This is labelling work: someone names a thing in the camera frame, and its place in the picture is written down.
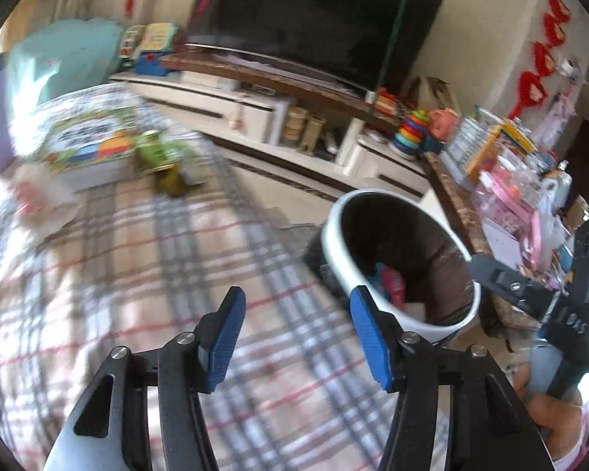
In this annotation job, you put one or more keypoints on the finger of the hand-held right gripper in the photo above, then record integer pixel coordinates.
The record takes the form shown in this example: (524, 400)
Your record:
(510, 284)

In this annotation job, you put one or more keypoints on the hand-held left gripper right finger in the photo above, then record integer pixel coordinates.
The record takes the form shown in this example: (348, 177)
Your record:
(373, 338)

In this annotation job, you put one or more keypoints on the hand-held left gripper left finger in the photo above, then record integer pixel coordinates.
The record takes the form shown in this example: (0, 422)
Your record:
(226, 338)

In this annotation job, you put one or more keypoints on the red snack bag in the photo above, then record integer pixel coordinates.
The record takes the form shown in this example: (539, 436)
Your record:
(388, 285)

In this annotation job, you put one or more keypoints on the white waste bin black liner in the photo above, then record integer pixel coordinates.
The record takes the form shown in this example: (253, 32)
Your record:
(422, 235)

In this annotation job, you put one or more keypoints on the person's right hand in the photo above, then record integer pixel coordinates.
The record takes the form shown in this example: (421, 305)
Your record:
(554, 414)

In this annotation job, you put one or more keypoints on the white paper sheet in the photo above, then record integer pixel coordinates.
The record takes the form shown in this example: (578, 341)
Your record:
(500, 245)

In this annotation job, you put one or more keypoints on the white paper scrap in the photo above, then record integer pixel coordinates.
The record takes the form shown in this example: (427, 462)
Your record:
(415, 310)

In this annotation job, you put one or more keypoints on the clear container pink lid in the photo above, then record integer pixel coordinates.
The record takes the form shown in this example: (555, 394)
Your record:
(510, 201)

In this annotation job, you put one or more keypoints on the brown marble counter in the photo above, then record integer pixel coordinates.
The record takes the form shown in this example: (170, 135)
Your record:
(451, 196)

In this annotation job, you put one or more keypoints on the yellow picture book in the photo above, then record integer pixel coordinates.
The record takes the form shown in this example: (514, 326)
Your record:
(500, 149)

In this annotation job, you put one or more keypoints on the clear plastic storage box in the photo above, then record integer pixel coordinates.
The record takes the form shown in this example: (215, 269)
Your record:
(464, 144)

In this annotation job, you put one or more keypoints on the pink toy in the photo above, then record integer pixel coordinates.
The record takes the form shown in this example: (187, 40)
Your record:
(444, 126)

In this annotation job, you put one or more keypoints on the cardboard box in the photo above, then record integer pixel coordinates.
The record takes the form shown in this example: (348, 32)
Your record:
(434, 92)

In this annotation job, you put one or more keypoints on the round wooden boxes stack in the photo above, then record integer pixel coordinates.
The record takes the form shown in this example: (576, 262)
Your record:
(294, 125)

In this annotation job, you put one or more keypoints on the white television cabinet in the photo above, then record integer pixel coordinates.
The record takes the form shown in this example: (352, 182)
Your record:
(255, 113)

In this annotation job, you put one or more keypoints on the colourful printed box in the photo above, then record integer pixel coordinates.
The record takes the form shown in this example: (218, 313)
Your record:
(93, 140)

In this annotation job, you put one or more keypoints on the white tissue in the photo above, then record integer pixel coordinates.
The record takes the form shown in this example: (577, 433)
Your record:
(29, 191)

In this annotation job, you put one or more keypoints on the brown marble shelf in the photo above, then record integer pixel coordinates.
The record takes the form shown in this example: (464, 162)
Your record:
(275, 78)

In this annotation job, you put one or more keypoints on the colourful toy activity board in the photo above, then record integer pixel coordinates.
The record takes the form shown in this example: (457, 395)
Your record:
(152, 46)

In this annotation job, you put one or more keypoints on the teal printed cloth cover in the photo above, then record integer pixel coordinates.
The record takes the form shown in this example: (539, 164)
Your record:
(59, 59)

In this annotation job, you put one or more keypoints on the black flat television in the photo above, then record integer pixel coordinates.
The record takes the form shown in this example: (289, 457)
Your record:
(314, 14)

